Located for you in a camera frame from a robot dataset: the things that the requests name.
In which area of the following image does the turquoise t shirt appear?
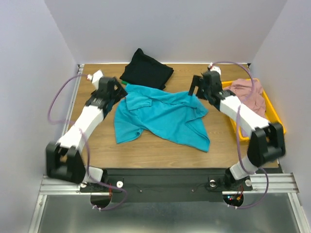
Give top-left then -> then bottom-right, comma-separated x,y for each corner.
114,84 -> 210,152

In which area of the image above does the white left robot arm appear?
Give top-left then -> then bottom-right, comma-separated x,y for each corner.
46,73 -> 127,191

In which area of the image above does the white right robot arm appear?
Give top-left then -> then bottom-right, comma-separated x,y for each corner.
189,71 -> 286,189

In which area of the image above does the pink t shirt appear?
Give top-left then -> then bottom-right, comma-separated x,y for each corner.
224,79 -> 266,118

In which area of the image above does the folded black t shirt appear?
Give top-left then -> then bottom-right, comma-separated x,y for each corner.
120,48 -> 174,90

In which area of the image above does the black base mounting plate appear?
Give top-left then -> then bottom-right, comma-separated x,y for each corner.
80,168 -> 253,203

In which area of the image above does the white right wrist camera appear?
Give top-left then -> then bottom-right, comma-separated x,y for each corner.
207,63 -> 221,75

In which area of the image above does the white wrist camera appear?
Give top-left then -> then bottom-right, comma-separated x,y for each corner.
207,63 -> 221,75
87,70 -> 104,90

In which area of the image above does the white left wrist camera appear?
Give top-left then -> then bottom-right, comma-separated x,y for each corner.
87,70 -> 104,90

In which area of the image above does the aluminium left side rail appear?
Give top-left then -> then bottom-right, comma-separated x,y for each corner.
61,64 -> 85,136

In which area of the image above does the aluminium front frame rail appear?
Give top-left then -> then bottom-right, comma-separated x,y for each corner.
39,173 -> 299,196

